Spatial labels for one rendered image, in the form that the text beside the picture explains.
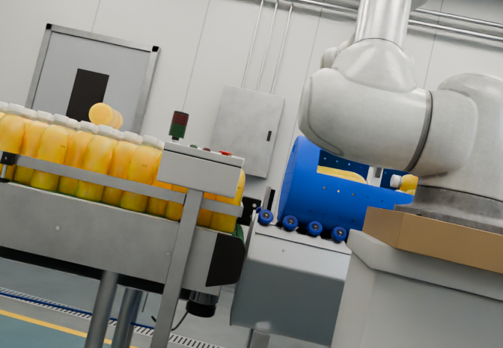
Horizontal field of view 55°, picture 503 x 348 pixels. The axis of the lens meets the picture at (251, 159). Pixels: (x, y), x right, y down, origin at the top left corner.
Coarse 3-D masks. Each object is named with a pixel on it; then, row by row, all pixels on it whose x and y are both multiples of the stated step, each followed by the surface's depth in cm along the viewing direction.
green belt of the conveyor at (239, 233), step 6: (12, 180) 137; (30, 186) 133; (54, 192) 132; (60, 192) 136; (108, 204) 134; (156, 216) 132; (162, 216) 136; (210, 228) 134; (234, 228) 151; (240, 228) 162; (234, 234) 133; (240, 234) 141
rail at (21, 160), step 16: (0, 160) 131; (16, 160) 131; (32, 160) 131; (64, 176) 131; (80, 176) 131; (96, 176) 132; (144, 192) 132; (160, 192) 132; (176, 192) 132; (208, 208) 132; (224, 208) 132
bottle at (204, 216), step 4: (204, 192) 137; (204, 196) 136; (208, 196) 137; (212, 196) 137; (200, 212) 136; (204, 212) 136; (208, 212) 137; (212, 212) 138; (200, 216) 136; (204, 216) 136; (208, 216) 137; (200, 220) 136; (204, 220) 136; (208, 220) 137; (200, 224) 136; (204, 224) 136; (208, 224) 137
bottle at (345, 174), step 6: (318, 168) 146; (324, 168) 147; (330, 168) 147; (330, 174) 146; (336, 174) 146; (342, 174) 146; (348, 174) 146; (354, 174) 147; (354, 180) 146; (360, 180) 146; (366, 180) 149
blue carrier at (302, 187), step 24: (312, 144) 146; (288, 168) 158; (312, 168) 140; (336, 168) 166; (360, 168) 165; (384, 168) 163; (288, 192) 141; (312, 192) 140; (336, 192) 140; (360, 192) 140; (384, 192) 140; (312, 216) 143; (336, 216) 142; (360, 216) 141
